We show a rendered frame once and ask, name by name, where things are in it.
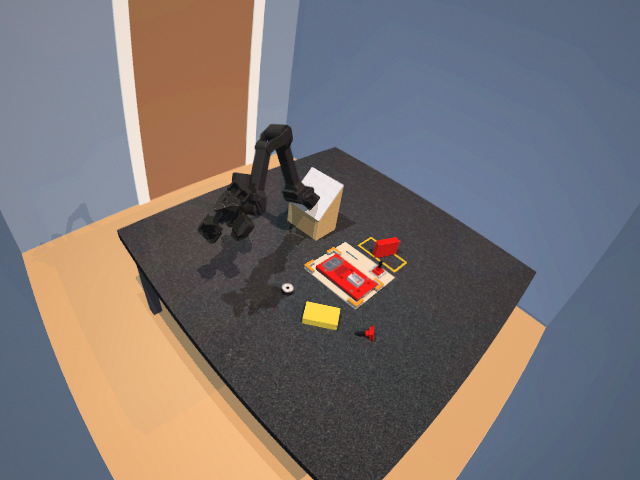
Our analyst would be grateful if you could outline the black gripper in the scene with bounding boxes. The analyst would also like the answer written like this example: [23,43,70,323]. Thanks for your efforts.
[198,180,252,244]

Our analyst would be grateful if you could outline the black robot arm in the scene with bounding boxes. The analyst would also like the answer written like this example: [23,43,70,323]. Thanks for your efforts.
[226,124,320,241]

